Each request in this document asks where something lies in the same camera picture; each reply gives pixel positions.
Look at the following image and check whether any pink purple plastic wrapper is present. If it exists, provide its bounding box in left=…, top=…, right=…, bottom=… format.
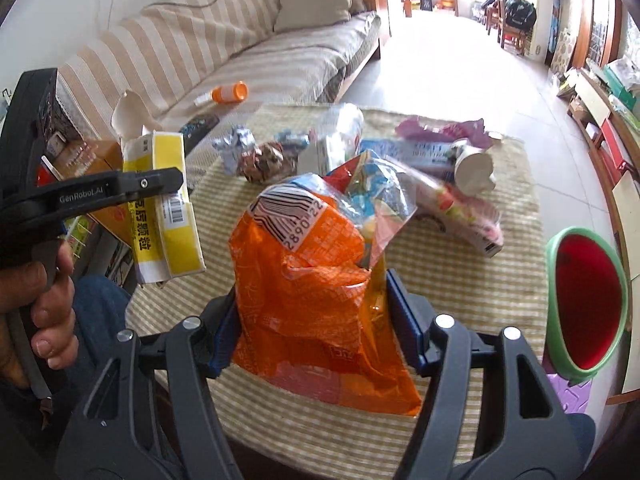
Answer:
left=395, top=116, right=503, bottom=150

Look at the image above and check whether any black backpack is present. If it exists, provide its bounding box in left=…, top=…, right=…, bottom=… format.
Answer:
left=505, top=0, right=538, bottom=28

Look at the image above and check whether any person's leg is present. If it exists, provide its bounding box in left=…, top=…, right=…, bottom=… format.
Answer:
left=567, top=412, right=597, bottom=466
left=65, top=275, right=151, bottom=391

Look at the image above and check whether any person's left hand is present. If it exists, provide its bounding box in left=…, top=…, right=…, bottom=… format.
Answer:
left=0, top=247, right=81, bottom=391

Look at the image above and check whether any clear plastic snack bag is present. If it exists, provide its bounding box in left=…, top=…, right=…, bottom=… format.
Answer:
left=325, top=152, right=418, bottom=271

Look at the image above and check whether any wooden chair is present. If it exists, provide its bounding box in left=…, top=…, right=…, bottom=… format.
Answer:
left=484, top=0, right=531, bottom=56

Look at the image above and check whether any yellow white carton box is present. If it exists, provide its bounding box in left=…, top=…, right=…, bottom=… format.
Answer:
left=111, top=91, right=207, bottom=287

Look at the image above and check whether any green box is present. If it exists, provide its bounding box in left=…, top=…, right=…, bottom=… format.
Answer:
left=602, top=62, right=640, bottom=106

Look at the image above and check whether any orange white bottle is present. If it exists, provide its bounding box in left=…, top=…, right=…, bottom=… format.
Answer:
left=194, top=81, right=249, bottom=107

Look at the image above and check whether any small white carton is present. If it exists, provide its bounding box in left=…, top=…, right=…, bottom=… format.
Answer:
left=297, top=132, right=346, bottom=176

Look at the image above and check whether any orange cardboard box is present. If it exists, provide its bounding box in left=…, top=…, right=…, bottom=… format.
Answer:
left=45, top=137, right=128, bottom=241

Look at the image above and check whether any person's right leg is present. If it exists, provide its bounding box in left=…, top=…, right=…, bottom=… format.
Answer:
left=567, top=412, right=597, bottom=466

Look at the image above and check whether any pink strawberry snack box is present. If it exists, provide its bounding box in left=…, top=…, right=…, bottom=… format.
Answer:
left=400, top=167, right=505, bottom=259

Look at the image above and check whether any striped beige sofa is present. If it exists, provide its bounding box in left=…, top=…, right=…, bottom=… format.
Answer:
left=55, top=0, right=383, bottom=146

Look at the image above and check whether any black remote control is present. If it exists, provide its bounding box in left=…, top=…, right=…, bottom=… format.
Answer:
left=179, top=114, right=221, bottom=153

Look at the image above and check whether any light blue white box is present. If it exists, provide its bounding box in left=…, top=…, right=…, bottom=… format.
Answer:
left=357, top=139, right=458, bottom=181

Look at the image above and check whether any orange plastic bag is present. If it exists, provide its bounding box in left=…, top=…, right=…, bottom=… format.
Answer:
left=229, top=172, right=423, bottom=417

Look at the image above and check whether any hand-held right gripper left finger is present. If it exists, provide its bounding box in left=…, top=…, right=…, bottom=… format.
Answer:
left=55, top=286, right=243, bottom=480

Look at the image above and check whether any brown silver wrapper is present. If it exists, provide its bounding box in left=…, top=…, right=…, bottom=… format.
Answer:
left=239, top=141, right=286, bottom=183

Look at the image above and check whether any crushed white paper cup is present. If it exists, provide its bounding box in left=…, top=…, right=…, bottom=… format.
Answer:
left=452, top=140, right=497, bottom=197

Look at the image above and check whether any striped woven table mat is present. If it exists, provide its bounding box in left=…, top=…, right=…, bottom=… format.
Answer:
left=125, top=104, right=548, bottom=468

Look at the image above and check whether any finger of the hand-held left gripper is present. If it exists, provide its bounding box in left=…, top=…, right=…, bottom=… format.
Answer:
left=113, top=166, right=184, bottom=203

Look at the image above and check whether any silver blue crumpled wrapper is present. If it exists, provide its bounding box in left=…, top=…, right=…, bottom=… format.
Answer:
left=212, top=126, right=257, bottom=176

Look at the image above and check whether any beige pillow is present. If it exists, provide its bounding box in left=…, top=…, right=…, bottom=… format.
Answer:
left=274, top=0, right=357, bottom=33

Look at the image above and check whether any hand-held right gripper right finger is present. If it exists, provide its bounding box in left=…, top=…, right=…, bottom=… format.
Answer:
left=385, top=267, right=587, bottom=480

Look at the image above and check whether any clear plastic packaging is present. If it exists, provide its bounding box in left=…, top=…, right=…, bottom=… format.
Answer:
left=309, top=104, right=365, bottom=158

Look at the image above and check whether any wooden tv cabinet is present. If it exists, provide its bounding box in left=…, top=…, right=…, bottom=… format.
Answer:
left=552, top=67, right=640, bottom=406

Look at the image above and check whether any person's left leg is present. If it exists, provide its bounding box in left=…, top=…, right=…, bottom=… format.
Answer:
left=65, top=275, right=151, bottom=391

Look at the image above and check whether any small blue foil wrapper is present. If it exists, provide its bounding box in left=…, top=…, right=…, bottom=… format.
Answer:
left=275, top=129, right=312, bottom=150

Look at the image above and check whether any white spotted board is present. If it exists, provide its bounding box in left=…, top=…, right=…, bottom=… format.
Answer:
left=552, top=27, right=578, bottom=68

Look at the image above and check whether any red bin with green rim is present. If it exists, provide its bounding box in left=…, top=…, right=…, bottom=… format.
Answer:
left=544, top=226, right=629, bottom=383

